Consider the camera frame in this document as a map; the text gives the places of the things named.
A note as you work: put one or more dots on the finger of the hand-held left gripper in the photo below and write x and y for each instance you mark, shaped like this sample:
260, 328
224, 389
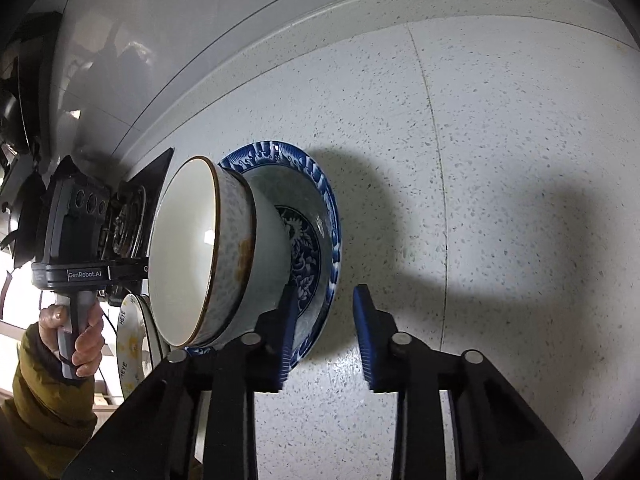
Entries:
130, 270

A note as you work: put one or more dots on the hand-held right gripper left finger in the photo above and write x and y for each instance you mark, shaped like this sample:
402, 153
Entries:
287, 332

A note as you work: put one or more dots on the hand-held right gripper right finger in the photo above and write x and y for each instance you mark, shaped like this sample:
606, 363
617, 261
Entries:
364, 332

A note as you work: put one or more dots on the white bowl with brown rim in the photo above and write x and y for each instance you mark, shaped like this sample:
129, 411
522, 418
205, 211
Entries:
185, 250

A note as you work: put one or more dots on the white plate with yellow print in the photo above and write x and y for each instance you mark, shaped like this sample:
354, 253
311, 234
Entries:
127, 350

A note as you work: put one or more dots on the blue and white bowl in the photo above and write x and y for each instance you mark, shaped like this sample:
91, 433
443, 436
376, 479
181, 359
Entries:
305, 240

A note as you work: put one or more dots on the person's left hand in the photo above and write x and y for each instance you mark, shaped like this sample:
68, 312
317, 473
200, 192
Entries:
90, 340

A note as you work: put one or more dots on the stove burner with pan support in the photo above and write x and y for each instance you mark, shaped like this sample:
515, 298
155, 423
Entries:
125, 220

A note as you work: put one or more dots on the black glass gas stove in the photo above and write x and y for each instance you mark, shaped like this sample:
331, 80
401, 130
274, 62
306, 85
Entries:
150, 175

